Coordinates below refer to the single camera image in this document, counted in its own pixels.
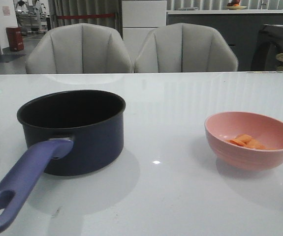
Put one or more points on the grey kitchen counter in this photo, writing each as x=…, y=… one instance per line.
x=239, y=27

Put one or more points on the grey upholstered chair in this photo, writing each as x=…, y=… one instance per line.
x=184, y=47
x=80, y=48

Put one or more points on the right grey upholstered chair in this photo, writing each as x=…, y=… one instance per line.
x=184, y=47

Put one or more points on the pink bowl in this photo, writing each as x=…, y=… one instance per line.
x=222, y=127

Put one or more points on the orange ham slices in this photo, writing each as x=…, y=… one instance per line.
x=247, y=141

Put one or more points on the red trash bin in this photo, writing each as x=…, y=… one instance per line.
x=15, y=39

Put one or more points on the dark appliance with glass door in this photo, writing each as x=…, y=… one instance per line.
x=269, y=44

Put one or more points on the grey curtain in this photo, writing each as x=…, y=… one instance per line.
x=86, y=7

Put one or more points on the left grey upholstered chair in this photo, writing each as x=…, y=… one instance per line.
x=80, y=48

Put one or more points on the fruit plate on counter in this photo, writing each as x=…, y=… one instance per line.
x=235, y=5

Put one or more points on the white refrigerator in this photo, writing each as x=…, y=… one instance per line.
x=139, y=17

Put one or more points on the red barrier belt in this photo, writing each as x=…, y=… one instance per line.
x=94, y=16

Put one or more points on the dark blue saucepan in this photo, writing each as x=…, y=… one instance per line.
x=68, y=133

